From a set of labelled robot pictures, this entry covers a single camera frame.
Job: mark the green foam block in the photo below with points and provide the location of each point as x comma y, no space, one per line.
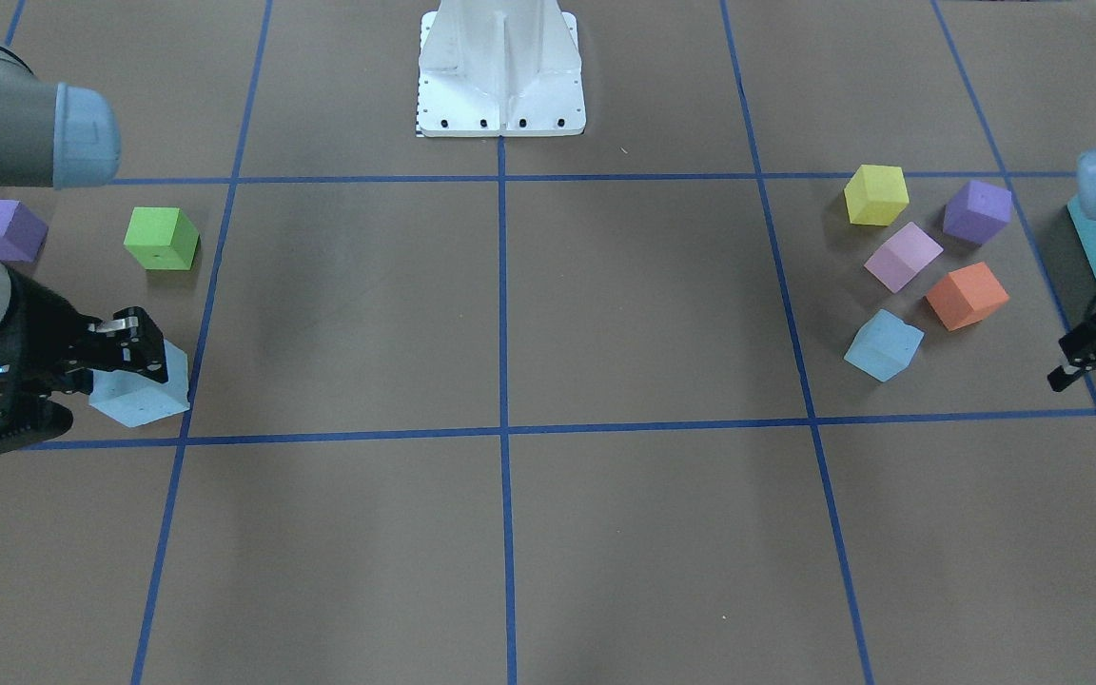
162,238

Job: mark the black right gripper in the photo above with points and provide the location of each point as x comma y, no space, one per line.
42,328

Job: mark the orange block near cyan bin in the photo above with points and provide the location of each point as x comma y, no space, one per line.
966,296

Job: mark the white camera post base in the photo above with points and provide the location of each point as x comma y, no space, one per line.
499,68

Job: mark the yellow foam block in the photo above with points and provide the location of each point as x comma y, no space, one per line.
876,195

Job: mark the light blue foam block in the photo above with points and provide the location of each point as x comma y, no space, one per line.
134,400
884,346

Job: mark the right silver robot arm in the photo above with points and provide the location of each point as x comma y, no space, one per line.
56,136

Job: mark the purple block near cyan bin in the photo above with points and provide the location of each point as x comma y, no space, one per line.
978,212

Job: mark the lilac foam block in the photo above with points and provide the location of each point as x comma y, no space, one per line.
903,256

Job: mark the purple block near pink bin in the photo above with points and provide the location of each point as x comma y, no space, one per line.
22,233

